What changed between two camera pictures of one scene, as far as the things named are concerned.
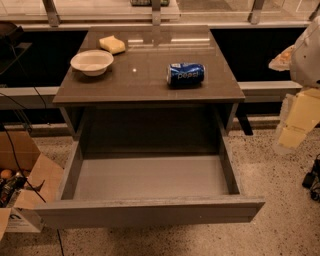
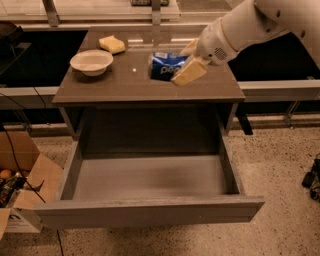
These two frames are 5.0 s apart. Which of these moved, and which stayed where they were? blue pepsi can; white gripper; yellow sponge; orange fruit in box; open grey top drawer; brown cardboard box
Moved: blue pepsi can; white gripper
Stayed: yellow sponge; orange fruit in box; open grey top drawer; brown cardboard box
